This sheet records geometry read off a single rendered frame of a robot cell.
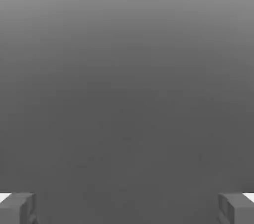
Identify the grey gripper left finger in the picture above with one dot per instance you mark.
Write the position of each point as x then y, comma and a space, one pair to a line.
17, 208

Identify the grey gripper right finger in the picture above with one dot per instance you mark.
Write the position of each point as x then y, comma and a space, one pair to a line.
236, 208

